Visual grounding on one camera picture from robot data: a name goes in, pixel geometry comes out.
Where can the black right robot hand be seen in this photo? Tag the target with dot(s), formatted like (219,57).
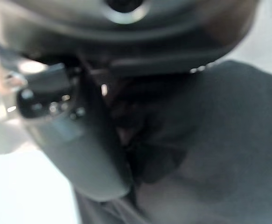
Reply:
(84,144)

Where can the dark grey garment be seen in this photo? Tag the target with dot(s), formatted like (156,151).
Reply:
(219,140)

